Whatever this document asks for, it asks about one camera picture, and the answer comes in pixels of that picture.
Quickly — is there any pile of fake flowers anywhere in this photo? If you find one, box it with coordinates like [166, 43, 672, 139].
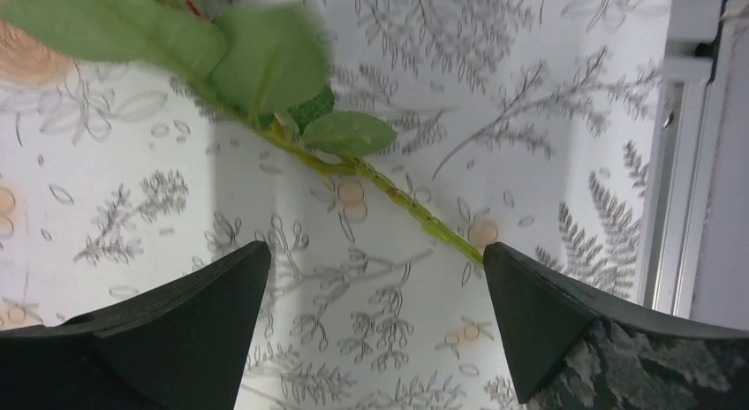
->
[1, 0, 482, 263]

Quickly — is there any floral patterned tablecloth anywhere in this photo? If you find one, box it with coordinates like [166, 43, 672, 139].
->
[1, 0, 672, 409]

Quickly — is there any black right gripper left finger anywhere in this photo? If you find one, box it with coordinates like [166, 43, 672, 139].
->
[1, 241, 271, 409]

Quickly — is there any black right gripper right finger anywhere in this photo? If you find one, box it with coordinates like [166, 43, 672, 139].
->
[483, 243, 748, 409]

